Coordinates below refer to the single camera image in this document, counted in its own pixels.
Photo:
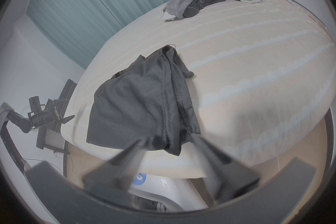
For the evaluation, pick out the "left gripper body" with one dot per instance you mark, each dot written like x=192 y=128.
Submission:
x=43 y=118

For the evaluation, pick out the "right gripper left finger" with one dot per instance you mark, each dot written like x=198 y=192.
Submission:
x=118 y=170

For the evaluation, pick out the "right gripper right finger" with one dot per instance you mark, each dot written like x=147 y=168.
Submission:
x=223 y=181

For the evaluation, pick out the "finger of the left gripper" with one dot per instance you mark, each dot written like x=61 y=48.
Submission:
x=65 y=118

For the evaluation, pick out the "black garment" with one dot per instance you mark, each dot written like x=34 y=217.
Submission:
x=136 y=97
x=199 y=1

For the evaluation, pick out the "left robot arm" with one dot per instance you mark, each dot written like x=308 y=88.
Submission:
x=22 y=123

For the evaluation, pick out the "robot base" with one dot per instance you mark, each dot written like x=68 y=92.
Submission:
x=157 y=183

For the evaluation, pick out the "bed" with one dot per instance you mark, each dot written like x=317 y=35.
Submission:
x=249 y=60

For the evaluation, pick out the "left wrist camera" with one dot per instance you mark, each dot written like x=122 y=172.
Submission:
x=34 y=103

